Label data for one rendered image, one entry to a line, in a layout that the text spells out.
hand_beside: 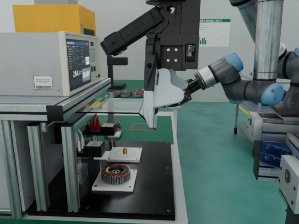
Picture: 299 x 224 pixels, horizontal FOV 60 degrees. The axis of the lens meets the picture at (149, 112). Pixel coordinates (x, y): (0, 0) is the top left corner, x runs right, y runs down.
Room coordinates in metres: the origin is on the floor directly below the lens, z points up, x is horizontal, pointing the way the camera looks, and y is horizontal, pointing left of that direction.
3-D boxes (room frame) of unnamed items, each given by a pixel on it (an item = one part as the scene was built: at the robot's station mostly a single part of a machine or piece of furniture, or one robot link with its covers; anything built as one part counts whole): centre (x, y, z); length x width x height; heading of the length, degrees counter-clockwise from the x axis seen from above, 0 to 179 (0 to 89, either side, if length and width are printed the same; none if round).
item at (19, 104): (1.05, 0.44, 1.09); 0.68 x 0.44 x 0.05; 177
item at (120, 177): (0.91, 0.13, 0.80); 0.11 x 0.11 x 0.04
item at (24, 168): (1.04, 0.38, 0.92); 0.66 x 0.01 x 0.30; 177
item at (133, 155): (1.15, 0.12, 0.78); 0.15 x 0.15 x 0.01; 87
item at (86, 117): (1.04, 0.22, 1.03); 0.62 x 0.01 x 0.03; 177
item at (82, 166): (0.92, 0.27, 0.80); 0.07 x 0.05 x 0.06; 177
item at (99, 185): (0.91, 0.13, 0.78); 0.15 x 0.15 x 0.01; 87
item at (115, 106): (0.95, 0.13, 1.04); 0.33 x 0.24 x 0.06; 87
